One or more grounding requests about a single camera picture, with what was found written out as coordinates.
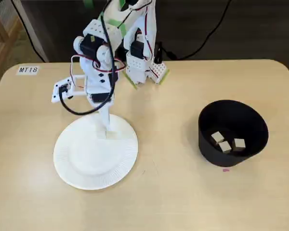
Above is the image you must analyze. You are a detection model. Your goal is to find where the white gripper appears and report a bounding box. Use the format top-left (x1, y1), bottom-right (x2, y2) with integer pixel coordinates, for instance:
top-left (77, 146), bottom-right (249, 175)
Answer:
top-left (80, 59), bottom-right (119, 132)

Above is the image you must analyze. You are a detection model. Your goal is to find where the white paper plate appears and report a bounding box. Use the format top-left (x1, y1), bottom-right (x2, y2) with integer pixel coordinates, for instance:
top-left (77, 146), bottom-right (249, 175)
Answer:
top-left (53, 113), bottom-right (139, 191)

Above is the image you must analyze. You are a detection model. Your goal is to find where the black pot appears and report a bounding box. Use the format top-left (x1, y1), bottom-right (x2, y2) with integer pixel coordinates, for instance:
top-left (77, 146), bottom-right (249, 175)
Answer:
top-left (197, 100), bottom-right (270, 168)

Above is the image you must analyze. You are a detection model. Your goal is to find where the white studded base block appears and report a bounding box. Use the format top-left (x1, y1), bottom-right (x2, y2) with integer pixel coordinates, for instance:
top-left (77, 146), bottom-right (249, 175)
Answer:
top-left (149, 61), bottom-right (169, 84)

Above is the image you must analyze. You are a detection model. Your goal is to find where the black power plug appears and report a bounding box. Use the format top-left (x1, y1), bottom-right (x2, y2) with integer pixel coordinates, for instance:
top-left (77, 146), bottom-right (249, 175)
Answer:
top-left (155, 41), bottom-right (164, 64)

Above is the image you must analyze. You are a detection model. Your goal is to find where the white MT18 label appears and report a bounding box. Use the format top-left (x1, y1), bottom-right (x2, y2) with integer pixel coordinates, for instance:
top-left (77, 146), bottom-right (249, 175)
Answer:
top-left (16, 65), bottom-right (39, 76)

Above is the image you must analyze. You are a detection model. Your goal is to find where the grey metal leg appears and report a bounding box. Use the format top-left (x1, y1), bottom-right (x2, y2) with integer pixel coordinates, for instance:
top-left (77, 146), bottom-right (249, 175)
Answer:
top-left (21, 0), bottom-right (50, 63)

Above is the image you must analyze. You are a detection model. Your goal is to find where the wooden shelf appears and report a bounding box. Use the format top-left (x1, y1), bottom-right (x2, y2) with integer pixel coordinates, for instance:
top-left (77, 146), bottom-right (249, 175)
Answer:
top-left (0, 14), bottom-right (22, 99)

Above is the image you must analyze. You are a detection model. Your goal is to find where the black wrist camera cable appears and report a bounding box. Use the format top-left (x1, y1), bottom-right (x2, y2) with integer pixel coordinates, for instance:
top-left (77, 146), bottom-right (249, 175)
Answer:
top-left (59, 0), bottom-right (120, 116)

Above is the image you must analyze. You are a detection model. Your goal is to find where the green base plate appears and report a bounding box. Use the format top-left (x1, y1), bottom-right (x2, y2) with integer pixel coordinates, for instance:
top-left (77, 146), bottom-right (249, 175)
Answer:
top-left (122, 68), bottom-right (171, 90)

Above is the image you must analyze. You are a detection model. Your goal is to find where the red wrist servo wire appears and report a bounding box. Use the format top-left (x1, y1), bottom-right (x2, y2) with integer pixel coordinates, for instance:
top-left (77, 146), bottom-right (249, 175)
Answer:
top-left (70, 54), bottom-right (126, 74)

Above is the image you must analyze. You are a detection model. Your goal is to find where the black background cable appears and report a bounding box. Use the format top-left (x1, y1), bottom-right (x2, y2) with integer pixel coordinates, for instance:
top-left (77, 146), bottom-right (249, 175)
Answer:
top-left (162, 0), bottom-right (233, 61)

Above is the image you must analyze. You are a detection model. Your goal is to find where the red shoulder servo wire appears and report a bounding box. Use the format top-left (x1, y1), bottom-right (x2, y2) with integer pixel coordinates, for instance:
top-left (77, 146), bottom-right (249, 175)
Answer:
top-left (144, 4), bottom-right (159, 61)

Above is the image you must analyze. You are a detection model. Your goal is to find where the thin black cable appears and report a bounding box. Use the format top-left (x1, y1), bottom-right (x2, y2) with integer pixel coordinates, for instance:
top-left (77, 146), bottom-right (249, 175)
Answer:
top-left (11, 0), bottom-right (46, 61)

